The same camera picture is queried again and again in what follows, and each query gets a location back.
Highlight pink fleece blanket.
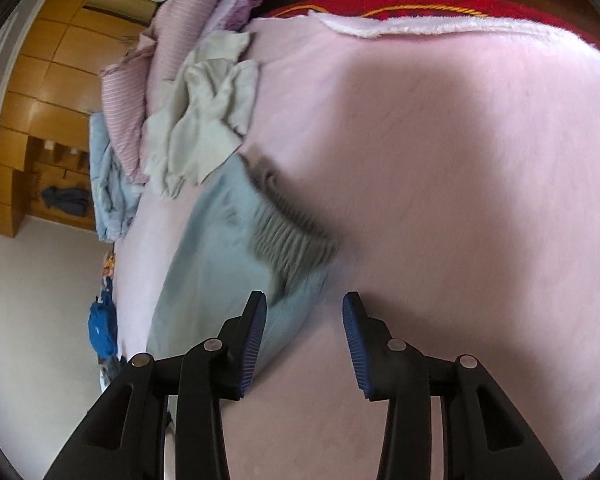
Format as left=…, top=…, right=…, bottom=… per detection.
left=111, top=12, right=600, bottom=480

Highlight wooden wardrobe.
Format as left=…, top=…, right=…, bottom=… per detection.
left=0, top=0, right=161, bottom=238

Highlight pale green crumpled garment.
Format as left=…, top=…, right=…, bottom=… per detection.
left=142, top=30, right=261, bottom=200

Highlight red bed sheet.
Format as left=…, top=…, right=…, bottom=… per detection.
left=260, top=0, right=600, bottom=68

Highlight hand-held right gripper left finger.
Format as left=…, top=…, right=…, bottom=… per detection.
left=42, top=290, right=268, bottom=480

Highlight dark hanging jacket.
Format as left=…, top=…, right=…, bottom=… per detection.
left=41, top=186, right=90, bottom=218

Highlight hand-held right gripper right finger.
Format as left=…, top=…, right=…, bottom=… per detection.
left=342, top=291, right=563, bottom=480

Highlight folded blue jeans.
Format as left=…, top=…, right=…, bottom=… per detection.
left=99, top=357, right=126, bottom=391

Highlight blue folded garment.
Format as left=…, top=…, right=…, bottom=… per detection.
left=87, top=277, right=118, bottom=361

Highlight light blue floral quilt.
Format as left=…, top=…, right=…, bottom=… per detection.
left=89, top=110, right=146, bottom=243

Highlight pink checked quilt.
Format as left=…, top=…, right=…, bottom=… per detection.
left=100, top=0, right=221, bottom=186

